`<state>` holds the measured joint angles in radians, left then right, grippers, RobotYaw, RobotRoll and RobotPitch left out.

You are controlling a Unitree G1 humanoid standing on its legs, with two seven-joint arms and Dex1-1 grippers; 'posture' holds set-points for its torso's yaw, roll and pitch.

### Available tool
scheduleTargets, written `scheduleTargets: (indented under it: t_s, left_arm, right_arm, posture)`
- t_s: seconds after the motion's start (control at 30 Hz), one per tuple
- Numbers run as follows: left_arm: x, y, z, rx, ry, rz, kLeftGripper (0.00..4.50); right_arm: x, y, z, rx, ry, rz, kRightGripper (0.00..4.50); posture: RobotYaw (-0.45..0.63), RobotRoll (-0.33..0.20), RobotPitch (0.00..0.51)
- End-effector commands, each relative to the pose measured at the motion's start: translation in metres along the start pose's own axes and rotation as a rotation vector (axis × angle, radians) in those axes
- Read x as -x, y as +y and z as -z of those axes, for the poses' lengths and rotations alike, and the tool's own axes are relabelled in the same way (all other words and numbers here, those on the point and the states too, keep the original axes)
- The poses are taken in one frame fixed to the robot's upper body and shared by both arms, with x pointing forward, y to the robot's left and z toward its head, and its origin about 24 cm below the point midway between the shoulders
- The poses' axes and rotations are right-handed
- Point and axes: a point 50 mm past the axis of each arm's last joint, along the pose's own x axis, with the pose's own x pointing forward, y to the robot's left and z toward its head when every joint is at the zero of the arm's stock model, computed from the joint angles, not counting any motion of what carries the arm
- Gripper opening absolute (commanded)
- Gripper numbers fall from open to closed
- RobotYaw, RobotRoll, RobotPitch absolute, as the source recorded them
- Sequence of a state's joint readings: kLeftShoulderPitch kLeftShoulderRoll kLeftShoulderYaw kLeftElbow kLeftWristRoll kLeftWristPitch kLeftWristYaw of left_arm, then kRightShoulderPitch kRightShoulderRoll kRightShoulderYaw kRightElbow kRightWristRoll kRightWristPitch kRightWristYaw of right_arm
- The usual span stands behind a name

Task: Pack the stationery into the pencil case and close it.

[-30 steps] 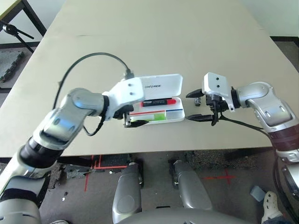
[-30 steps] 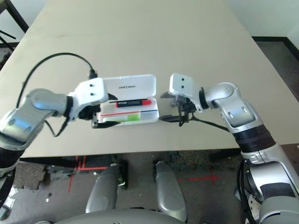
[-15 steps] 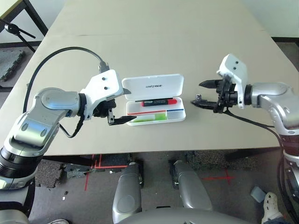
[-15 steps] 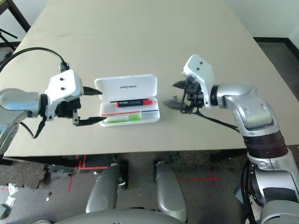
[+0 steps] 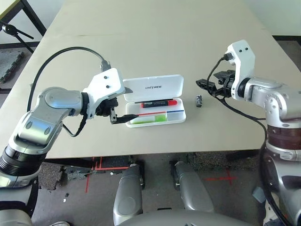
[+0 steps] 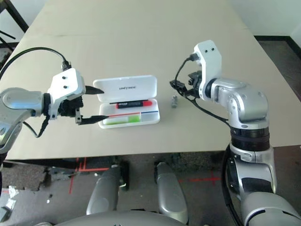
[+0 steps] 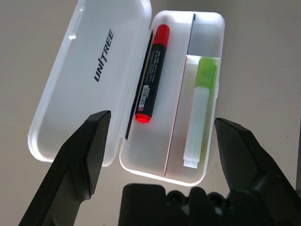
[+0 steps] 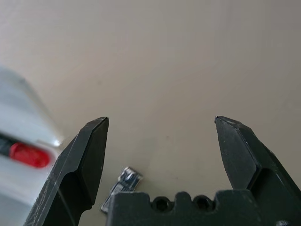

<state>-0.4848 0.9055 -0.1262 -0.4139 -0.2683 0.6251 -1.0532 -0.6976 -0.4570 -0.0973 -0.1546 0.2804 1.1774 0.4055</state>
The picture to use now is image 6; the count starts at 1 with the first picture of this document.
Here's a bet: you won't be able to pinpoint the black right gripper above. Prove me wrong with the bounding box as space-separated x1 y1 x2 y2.
169 70 205 101

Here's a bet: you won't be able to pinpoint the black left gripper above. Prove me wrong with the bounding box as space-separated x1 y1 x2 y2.
58 85 110 126

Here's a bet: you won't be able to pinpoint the green capped white highlighter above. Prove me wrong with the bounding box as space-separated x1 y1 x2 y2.
103 115 140 125

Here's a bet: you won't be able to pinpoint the red and black marker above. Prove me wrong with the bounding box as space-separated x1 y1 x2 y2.
115 100 153 109

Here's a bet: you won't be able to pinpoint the white plastic pencil case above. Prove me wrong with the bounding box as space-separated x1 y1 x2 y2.
93 75 161 129

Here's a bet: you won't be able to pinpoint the red floor tape lines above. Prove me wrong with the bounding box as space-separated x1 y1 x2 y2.
69 157 109 195

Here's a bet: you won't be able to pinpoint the silver left robot leg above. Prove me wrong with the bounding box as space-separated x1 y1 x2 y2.
86 164 123 216

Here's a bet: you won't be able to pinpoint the silver robot leg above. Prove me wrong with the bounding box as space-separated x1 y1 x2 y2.
86 164 123 216
155 161 189 223

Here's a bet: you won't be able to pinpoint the silver right robot leg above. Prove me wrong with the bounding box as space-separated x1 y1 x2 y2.
155 161 189 223

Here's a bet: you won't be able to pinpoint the black tripod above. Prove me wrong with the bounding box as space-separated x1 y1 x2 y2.
0 29 17 51

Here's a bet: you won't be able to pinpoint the black framed side table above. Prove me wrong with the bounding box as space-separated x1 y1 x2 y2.
0 0 30 32

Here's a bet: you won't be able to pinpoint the grey robot torso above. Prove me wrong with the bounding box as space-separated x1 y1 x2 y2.
53 210 186 226

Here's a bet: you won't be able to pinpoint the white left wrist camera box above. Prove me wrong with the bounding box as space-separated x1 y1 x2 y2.
48 68 87 121

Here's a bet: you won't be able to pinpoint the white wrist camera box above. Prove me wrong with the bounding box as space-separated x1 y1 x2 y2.
193 40 223 101
48 68 87 121

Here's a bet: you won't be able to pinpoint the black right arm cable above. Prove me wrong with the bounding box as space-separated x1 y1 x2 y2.
173 53 246 226

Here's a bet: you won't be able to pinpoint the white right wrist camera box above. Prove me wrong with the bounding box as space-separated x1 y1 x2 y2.
193 40 223 101

